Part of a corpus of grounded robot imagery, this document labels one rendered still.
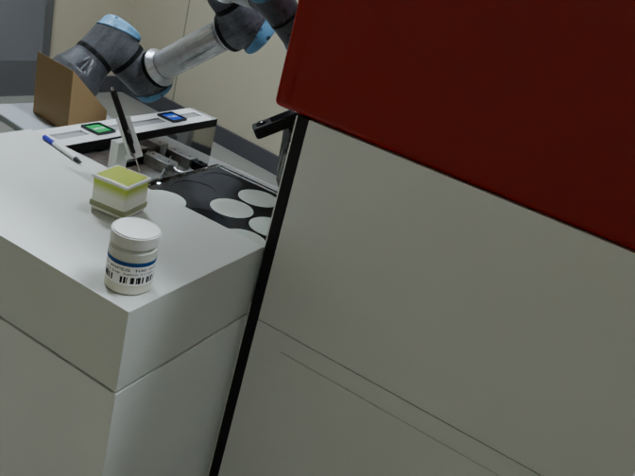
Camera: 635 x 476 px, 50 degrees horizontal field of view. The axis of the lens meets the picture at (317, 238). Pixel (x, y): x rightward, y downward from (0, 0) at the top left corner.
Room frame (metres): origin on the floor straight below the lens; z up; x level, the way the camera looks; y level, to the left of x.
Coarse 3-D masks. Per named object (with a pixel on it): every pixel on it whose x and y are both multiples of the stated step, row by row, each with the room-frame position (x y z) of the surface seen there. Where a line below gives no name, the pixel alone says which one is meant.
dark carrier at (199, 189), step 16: (192, 176) 1.52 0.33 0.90; (208, 176) 1.55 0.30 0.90; (224, 176) 1.58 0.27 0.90; (176, 192) 1.40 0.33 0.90; (192, 192) 1.43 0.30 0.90; (208, 192) 1.45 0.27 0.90; (224, 192) 1.48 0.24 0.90; (192, 208) 1.34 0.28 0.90; (208, 208) 1.36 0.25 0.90; (256, 208) 1.44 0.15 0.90; (272, 208) 1.46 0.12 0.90; (224, 224) 1.31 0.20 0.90; (240, 224) 1.33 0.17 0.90
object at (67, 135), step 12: (192, 108) 1.87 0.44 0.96; (108, 120) 1.57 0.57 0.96; (132, 120) 1.62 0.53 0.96; (144, 120) 1.65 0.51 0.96; (156, 120) 1.69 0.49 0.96; (192, 120) 1.76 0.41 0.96; (204, 120) 1.79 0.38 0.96; (48, 132) 1.39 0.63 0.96; (60, 132) 1.41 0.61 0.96; (72, 132) 1.44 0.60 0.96; (84, 132) 1.45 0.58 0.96
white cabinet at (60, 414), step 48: (0, 336) 0.90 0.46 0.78; (240, 336) 1.12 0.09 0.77; (0, 384) 0.90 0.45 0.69; (48, 384) 0.86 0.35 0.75; (96, 384) 0.82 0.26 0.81; (144, 384) 0.86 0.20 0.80; (192, 384) 0.99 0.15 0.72; (0, 432) 0.90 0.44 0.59; (48, 432) 0.85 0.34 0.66; (96, 432) 0.81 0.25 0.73; (144, 432) 0.88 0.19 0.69; (192, 432) 1.02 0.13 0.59
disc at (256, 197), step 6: (240, 192) 1.51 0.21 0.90; (246, 192) 1.52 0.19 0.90; (252, 192) 1.53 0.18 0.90; (258, 192) 1.54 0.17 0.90; (264, 192) 1.55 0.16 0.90; (246, 198) 1.48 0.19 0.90; (252, 198) 1.49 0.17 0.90; (258, 198) 1.50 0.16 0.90; (264, 198) 1.51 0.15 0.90; (270, 198) 1.52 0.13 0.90; (252, 204) 1.45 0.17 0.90; (258, 204) 1.46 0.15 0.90; (264, 204) 1.47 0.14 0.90; (270, 204) 1.48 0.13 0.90
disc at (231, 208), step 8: (216, 200) 1.42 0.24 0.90; (224, 200) 1.43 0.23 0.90; (232, 200) 1.44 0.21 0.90; (216, 208) 1.38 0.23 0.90; (224, 208) 1.39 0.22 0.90; (232, 208) 1.40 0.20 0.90; (240, 208) 1.41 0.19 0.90; (248, 208) 1.42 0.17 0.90; (232, 216) 1.36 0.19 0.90; (240, 216) 1.37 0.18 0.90; (248, 216) 1.38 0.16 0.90
